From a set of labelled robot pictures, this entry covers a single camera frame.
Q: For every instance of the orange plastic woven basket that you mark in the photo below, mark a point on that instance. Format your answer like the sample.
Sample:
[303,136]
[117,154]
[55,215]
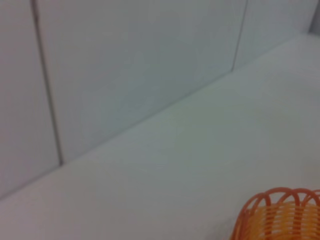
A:
[282,217]

